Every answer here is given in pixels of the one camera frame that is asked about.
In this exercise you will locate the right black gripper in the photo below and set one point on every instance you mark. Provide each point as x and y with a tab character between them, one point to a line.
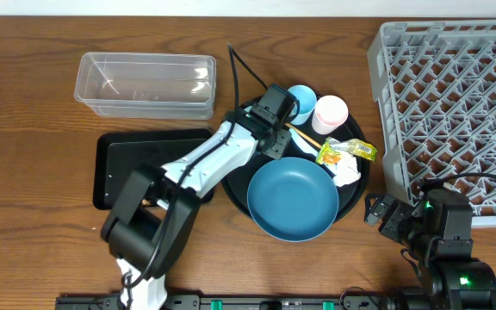
380	211

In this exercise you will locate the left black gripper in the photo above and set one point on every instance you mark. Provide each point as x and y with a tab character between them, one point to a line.
280	144

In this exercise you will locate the dark blue plate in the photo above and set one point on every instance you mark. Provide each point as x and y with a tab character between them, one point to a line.
292	199

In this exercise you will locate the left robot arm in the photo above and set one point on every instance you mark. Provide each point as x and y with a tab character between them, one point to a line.
153	216

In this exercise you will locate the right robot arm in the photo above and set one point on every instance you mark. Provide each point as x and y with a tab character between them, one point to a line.
436	239

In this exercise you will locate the grey dishwasher rack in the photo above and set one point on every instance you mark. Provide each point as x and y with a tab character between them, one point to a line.
435	85

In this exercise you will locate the wooden chopstick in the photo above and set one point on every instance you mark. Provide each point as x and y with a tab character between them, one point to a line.
304	136

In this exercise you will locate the white plastic spoon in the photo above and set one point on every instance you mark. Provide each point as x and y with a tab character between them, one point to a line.
302	144

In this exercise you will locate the light blue cup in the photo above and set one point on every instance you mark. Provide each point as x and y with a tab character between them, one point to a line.
307	100

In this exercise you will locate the yellow snack wrapper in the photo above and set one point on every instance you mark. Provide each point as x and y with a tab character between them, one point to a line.
332	151

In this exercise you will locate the round black serving tray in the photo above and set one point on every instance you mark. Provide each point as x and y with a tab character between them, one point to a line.
236	183

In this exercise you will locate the pink cup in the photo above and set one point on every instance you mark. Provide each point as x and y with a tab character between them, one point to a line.
329	113

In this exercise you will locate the crumpled white napkin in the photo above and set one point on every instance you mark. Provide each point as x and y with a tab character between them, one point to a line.
346	170

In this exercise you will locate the black rectangular tray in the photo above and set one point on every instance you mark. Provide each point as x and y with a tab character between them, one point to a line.
118	154

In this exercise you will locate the clear plastic bin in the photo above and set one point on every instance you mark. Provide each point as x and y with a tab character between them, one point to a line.
147	85

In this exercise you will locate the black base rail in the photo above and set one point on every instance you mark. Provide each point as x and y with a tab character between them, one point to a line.
356	301

